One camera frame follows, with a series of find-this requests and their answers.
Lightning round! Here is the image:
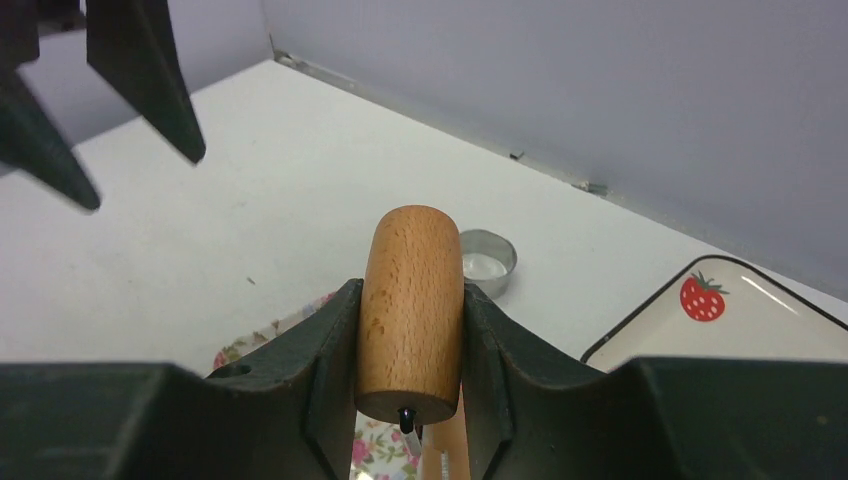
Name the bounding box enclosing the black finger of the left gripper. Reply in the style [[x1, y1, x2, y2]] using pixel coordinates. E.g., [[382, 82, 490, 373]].
[[1, 1, 101, 211], [86, 0, 206, 164]]

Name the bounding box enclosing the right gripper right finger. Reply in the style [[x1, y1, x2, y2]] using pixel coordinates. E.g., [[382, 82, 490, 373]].
[[462, 284, 847, 479]]

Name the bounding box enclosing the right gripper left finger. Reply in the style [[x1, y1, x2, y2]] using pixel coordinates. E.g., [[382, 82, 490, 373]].
[[1, 279, 362, 479]]

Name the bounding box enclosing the floral pattern tray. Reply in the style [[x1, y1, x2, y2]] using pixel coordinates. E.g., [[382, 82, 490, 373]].
[[213, 292, 420, 479]]

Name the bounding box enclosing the strawberry pattern tray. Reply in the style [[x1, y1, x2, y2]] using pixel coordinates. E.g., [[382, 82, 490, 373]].
[[580, 255, 847, 372]]

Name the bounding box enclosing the round metal cutter ring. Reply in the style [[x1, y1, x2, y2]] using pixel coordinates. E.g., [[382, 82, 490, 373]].
[[458, 229, 519, 301]]

